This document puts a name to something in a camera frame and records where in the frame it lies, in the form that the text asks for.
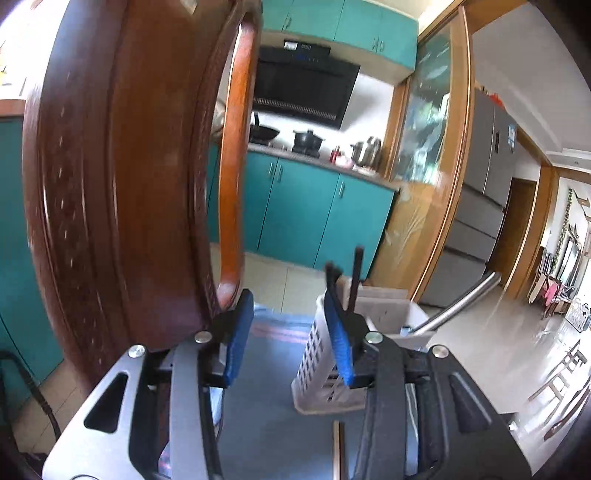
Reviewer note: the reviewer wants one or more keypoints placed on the red small container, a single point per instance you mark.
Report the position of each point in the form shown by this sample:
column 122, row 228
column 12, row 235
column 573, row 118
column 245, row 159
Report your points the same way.
column 335, row 153

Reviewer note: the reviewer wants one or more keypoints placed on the black wok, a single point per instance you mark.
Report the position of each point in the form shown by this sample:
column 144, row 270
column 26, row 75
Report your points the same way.
column 264, row 134

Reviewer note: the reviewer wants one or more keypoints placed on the teal base cabinets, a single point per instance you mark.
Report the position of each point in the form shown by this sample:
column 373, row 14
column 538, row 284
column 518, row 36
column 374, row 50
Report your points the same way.
column 300, row 207

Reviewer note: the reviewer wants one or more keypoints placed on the teal wall cabinets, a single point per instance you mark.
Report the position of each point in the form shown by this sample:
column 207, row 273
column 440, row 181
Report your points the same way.
column 341, row 23

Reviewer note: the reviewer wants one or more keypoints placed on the single dark chopstick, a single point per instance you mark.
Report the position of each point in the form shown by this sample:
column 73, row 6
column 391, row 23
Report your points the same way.
column 356, row 277

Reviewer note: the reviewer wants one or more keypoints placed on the brown wooden door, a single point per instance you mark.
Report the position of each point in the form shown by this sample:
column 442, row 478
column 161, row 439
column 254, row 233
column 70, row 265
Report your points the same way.
column 515, row 230

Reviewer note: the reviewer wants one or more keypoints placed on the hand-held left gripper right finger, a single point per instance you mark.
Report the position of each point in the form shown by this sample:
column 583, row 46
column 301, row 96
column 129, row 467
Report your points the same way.
column 339, row 341

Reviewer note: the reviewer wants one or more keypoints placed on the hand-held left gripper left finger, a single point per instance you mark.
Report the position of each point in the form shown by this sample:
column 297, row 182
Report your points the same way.
column 240, row 332

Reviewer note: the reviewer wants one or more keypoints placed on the grey refrigerator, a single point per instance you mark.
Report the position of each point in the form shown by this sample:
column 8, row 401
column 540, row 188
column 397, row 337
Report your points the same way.
column 480, row 207

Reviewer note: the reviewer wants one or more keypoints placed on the black cooking pot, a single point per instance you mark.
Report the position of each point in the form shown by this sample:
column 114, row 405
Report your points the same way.
column 307, row 143

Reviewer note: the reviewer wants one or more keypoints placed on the steel kettle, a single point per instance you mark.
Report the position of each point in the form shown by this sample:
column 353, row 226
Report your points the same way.
column 367, row 152

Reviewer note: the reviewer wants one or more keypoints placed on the wooden stool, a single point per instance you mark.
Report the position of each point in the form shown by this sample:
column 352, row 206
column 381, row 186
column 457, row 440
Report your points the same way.
column 563, row 392

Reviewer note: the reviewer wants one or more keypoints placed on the dining chairs with clothes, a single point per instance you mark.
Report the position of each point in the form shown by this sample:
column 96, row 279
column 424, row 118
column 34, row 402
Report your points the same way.
column 551, row 290

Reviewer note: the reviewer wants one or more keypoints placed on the black range hood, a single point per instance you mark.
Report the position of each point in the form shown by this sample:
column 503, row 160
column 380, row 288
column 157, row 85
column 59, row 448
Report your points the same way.
column 304, row 92

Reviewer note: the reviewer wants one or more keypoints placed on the pink bowl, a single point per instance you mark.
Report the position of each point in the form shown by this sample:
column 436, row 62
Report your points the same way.
column 345, row 161

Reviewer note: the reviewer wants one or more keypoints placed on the single brown chopstick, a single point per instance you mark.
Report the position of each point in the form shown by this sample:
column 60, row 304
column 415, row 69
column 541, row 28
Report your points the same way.
column 341, row 452

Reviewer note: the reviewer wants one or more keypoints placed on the green wall garland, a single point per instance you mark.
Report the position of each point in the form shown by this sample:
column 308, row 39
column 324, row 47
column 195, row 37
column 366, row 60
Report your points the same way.
column 564, row 221

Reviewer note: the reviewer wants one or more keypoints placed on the blue plaid seat cushion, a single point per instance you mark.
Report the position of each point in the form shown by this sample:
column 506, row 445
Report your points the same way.
column 277, row 415

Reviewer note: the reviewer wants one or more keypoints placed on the white plastic utensil basket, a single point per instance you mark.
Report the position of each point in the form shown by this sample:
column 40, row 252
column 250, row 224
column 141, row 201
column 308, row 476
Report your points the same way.
column 318, row 364

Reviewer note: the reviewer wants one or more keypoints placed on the wooden framed glass sliding door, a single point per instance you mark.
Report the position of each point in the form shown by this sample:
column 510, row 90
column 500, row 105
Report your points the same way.
column 429, row 161

